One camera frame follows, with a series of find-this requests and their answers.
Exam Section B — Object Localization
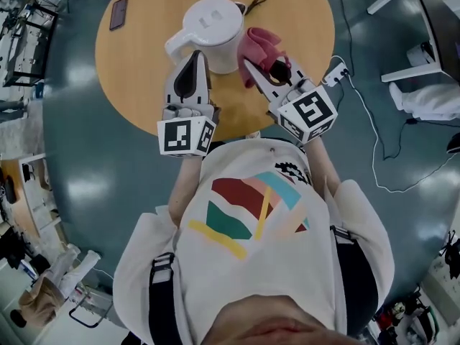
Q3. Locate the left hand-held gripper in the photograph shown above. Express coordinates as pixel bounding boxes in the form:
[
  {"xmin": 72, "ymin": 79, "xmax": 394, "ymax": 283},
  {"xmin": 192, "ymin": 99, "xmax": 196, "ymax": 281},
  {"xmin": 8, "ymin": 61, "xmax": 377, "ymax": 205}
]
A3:
[{"xmin": 157, "ymin": 50, "xmax": 221, "ymax": 157}]

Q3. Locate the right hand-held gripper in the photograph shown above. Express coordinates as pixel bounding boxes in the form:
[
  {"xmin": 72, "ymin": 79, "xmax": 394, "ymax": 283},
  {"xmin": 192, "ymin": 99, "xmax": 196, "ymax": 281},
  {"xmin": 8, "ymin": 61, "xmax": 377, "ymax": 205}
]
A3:
[{"xmin": 244, "ymin": 57, "xmax": 339, "ymax": 145}]

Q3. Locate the pink cloth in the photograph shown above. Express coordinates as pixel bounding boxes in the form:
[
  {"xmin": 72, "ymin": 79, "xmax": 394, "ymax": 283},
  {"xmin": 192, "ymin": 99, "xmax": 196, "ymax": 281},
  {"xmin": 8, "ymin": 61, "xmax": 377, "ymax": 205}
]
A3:
[{"xmin": 236, "ymin": 27, "xmax": 289, "ymax": 88}]

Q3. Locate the white electric kettle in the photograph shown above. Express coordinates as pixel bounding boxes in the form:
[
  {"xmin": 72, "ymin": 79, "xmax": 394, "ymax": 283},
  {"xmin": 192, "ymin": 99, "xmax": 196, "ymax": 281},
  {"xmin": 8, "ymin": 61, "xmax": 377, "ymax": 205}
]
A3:
[{"xmin": 164, "ymin": 0, "xmax": 247, "ymax": 75}]

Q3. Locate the person's right forearm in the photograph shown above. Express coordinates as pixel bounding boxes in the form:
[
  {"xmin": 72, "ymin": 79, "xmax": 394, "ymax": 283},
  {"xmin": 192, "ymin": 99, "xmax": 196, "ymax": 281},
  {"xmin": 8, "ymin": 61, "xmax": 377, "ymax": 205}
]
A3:
[{"xmin": 303, "ymin": 139, "xmax": 343, "ymax": 201}]

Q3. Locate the person's left forearm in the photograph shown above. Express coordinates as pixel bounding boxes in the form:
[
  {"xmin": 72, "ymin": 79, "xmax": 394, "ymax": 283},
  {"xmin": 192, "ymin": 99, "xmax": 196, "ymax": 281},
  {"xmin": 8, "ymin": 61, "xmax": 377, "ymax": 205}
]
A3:
[{"xmin": 167, "ymin": 155, "xmax": 206, "ymax": 226}]

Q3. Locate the white power strip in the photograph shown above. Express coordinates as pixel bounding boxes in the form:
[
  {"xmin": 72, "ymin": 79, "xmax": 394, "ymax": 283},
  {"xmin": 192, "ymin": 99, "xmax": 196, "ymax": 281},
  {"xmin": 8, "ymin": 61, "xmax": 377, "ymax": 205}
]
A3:
[{"xmin": 321, "ymin": 64, "xmax": 351, "ymax": 87}]

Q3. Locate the dark red smartphone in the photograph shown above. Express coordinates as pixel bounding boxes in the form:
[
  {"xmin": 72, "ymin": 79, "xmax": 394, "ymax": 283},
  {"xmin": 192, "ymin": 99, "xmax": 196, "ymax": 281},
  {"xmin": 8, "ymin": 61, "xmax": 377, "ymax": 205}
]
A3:
[{"xmin": 109, "ymin": 0, "xmax": 129, "ymax": 32}]

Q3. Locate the black metal rack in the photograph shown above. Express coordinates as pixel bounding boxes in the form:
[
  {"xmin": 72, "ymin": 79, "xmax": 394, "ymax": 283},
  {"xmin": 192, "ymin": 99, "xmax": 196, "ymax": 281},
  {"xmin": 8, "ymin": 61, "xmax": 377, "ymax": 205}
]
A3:
[{"xmin": 0, "ymin": 0, "xmax": 60, "ymax": 88}]

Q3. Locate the person's white printed shirt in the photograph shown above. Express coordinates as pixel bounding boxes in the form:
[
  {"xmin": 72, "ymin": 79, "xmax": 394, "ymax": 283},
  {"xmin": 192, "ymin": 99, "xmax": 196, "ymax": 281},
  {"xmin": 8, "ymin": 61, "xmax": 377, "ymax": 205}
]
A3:
[{"xmin": 113, "ymin": 137, "xmax": 396, "ymax": 345}]

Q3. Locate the wooden shelf unit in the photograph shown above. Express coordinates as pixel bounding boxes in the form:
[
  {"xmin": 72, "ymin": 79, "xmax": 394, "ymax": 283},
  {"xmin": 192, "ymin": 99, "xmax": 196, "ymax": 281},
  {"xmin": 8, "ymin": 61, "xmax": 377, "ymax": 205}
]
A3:
[{"xmin": 0, "ymin": 152, "xmax": 63, "ymax": 239}]

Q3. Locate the black tripod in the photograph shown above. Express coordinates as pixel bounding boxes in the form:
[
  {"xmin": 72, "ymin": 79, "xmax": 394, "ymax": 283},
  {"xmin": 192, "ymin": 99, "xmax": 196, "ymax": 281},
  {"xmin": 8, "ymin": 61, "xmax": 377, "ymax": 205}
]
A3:
[{"xmin": 441, "ymin": 229, "xmax": 460, "ymax": 267}]

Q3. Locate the person's chin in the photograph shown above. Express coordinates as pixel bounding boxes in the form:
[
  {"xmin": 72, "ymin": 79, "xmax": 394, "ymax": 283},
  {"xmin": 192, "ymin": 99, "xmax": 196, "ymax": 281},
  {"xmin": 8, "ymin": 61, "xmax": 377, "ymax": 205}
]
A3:
[{"xmin": 207, "ymin": 294, "xmax": 364, "ymax": 345}]

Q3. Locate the long black cable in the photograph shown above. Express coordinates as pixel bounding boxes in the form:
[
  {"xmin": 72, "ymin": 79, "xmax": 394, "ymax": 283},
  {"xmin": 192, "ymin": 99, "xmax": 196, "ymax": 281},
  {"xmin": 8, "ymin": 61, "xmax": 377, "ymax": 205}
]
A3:
[{"xmin": 325, "ymin": 0, "xmax": 356, "ymax": 75}]

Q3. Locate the white cable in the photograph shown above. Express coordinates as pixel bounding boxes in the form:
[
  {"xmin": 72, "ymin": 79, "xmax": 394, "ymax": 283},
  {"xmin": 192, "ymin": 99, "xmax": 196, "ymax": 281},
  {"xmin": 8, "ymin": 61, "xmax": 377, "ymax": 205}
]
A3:
[{"xmin": 321, "ymin": 55, "xmax": 460, "ymax": 194}]

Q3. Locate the black cable with adapter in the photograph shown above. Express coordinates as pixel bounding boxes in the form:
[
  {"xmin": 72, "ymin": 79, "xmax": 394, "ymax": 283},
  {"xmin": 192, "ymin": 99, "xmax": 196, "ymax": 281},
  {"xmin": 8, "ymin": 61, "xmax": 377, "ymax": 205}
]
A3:
[{"xmin": 380, "ymin": 118, "xmax": 420, "ymax": 161}]

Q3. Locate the black shoulder strap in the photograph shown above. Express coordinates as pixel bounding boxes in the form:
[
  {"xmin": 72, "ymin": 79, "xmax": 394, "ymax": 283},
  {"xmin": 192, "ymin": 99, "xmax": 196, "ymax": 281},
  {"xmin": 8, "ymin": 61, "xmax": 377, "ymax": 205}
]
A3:
[
  {"xmin": 329, "ymin": 224, "xmax": 380, "ymax": 337},
  {"xmin": 148, "ymin": 252, "xmax": 179, "ymax": 345}
]

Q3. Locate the black tube frame cart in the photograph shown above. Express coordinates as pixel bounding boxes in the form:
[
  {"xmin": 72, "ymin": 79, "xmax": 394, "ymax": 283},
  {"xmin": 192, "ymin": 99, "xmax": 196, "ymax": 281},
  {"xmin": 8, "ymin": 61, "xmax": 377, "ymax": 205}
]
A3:
[{"xmin": 68, "ymin": 285, "xmax": 114, "ymax": 329}]

